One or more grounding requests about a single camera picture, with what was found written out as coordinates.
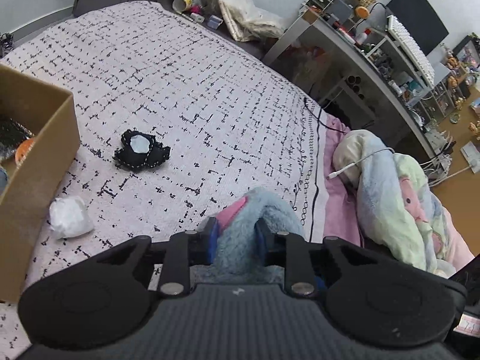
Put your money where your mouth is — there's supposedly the light blue plush toy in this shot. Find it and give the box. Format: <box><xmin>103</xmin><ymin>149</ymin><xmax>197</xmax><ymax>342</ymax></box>
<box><xmin>192</xmin><ymin>187</ymin><xmax>304</xmax><ymax>284</ymax></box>

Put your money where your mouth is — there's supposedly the white soft object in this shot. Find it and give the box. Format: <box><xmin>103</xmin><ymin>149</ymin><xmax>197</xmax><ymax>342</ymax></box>
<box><xmin>49</xmin><ymin>196</ymin><xmax>95</xmax><ymax>240</ymax></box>

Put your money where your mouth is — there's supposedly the orange soft object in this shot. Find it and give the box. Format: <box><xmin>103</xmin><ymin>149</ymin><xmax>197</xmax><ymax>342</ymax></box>
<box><xmin>15</xmin><ymin>137</ymin><xmax>35</xmax><ymax>166</ymax></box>

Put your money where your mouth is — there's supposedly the pink bed sheet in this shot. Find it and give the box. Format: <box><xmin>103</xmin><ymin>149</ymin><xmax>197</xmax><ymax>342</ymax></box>
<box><xmin>323</xmin><ymin>114</ymin><xmax>362</xmax><ymax>246</ymax></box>

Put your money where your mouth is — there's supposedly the pastel cartoon blanket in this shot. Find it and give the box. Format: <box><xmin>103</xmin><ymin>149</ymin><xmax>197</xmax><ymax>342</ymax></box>
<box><xmin>330</xmin><ymin>130</ymin><xmax>474</xmax><ymax>278</ymax></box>

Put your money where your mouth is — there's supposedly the white black patterned bedspread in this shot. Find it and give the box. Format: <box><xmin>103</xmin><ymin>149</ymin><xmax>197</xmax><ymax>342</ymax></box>
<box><xmin>0</xmin><ymin>0</ymin><xmax>330</xmax><ymax>357</ymax></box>

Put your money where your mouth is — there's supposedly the brown cardboard box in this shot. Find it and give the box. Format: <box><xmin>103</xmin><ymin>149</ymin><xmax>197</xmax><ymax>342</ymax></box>
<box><xmin>1</xmin><ymin>66</ymin><xmax>80</xmax><ymax>303</ymax></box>

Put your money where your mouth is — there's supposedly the white grey desk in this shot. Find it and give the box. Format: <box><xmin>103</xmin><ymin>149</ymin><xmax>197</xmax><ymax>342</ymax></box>
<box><xmin>262</xmin><ymin>10</ymin><xmax>440</xmax><ymax>162</ymax></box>

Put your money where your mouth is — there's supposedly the white keyboard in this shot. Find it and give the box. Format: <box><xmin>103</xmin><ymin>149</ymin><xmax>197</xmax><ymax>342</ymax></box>
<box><xmin>386</xmin><ymin>15</ymin><xmax>434</xmax><ymax>88</ymax></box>

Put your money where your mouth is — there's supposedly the white paper cup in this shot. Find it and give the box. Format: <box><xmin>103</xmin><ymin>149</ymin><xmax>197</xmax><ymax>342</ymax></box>
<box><xmin>172</xmin><ymin>0</ymin><xmax>201</xmax><ymax>12</ymax></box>

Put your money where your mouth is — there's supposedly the black monitor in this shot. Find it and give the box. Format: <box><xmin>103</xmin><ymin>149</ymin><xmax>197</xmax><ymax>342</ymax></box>
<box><xmin>386</xmin><ymin>0</ymin><xmax>449</xmax><ymax>55</ymax></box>

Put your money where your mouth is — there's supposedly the white charging cable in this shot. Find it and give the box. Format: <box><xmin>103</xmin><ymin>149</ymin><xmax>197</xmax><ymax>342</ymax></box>
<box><xmin>326</xmin><ymin>147</ymin><xmax>395</xmax><ymax>181</ymax></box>

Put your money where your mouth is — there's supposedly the black cable on bed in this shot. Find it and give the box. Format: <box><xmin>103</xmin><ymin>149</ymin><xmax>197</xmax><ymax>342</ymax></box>
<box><xmin>302</xmin><ymin>96</ymin><xmax>352</xmax><ymax>135</ymax></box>

